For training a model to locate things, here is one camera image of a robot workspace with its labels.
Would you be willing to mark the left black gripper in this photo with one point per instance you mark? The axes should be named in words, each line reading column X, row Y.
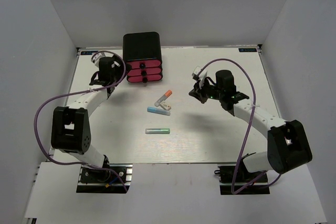
column 121, row 68

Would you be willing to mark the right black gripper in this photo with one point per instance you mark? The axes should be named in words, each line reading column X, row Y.
column 199, row 93

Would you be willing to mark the pink drawer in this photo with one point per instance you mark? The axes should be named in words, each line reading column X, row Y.
column 144, row 79
column 142, row 64
column 144, row 72

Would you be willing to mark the orange capped highlighter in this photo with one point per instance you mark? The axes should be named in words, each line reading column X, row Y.
column 163, row 98

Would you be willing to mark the black drawer cabinet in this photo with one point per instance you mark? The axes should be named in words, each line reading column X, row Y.
column 141, row 46

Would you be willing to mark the blue capped highlighter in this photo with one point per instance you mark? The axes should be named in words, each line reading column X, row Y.
column 158, row 111

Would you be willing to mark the green capped highlighter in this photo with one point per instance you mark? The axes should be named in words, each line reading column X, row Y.
column 157, row 131

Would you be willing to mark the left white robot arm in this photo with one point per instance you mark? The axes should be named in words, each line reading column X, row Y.
column 71, row 132

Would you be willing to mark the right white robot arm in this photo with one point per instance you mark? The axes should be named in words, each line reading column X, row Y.
column 287, row 143

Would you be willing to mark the left blue corner label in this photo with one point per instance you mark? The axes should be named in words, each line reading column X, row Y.
column 89, row 52

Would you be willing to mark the blue corner label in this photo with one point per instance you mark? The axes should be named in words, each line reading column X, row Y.
column 247, row 49
column 89, row 52

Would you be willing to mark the small staples box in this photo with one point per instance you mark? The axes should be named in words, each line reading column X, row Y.
column 164, row 105

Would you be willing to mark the right blue corner label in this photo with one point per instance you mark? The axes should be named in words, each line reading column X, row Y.
column 247, row 49

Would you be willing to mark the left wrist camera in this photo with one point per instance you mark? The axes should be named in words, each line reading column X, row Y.
column 95, row 58

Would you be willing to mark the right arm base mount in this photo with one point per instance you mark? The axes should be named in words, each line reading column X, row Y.
column 225, row 175

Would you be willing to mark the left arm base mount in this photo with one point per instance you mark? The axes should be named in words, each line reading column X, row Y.
column 103, row 182

